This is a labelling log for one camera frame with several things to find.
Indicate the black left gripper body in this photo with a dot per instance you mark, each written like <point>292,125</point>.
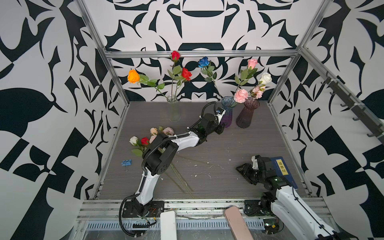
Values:
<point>216,128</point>

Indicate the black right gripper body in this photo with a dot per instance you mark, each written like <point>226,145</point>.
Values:
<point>251,174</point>

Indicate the purple blue glass vase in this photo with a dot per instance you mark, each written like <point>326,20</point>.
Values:
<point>228,104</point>

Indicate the dark maroon glass vase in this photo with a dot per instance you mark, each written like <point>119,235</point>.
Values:
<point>245,117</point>

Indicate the clear glass vase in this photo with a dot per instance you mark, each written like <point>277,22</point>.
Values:
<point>174,108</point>

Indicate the pink peony flower spray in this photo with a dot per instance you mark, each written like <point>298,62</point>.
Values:
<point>256,93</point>

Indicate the large red artificial rose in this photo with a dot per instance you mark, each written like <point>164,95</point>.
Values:
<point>184,76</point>

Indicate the blue artificial rose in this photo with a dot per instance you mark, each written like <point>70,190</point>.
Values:
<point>207,71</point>

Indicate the pink artificial rose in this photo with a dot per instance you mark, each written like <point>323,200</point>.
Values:
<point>246,73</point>

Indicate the small white artificial rose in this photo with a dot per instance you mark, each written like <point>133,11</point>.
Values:
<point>138,149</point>

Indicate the small red artificial rose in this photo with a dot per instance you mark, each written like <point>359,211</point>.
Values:
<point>176,75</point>

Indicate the orange artificial rose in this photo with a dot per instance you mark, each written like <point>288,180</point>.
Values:
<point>135,78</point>

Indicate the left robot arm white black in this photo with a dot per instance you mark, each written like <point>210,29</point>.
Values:
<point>159,154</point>

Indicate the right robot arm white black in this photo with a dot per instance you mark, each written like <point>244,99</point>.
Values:
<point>282,201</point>

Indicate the blue book yellow label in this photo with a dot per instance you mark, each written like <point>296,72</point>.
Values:
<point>282,170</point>

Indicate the small circuit board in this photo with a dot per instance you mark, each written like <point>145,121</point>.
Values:
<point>273,226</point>

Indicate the pink phone-like device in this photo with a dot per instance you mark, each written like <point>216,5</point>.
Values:
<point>237,224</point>

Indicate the blue binder clip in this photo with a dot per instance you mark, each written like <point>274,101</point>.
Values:
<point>126,163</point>

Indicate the white phone-like device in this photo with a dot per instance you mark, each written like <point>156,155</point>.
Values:
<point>168,226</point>

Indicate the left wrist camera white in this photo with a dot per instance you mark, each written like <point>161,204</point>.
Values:
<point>219,113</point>

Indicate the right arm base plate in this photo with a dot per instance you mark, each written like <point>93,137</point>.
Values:
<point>254,208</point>

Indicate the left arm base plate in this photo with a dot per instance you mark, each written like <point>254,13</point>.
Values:
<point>150,210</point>

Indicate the grey hook rack rail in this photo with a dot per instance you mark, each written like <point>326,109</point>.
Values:
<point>360,110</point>

